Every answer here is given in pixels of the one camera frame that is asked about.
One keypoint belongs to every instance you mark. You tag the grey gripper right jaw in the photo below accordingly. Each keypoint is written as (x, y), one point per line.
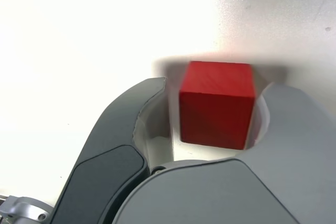
(294, 140)

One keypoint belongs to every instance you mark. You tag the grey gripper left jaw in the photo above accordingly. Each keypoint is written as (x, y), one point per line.
(110, 134)

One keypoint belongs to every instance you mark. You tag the red cube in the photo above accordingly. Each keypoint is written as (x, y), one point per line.
(215, 113)

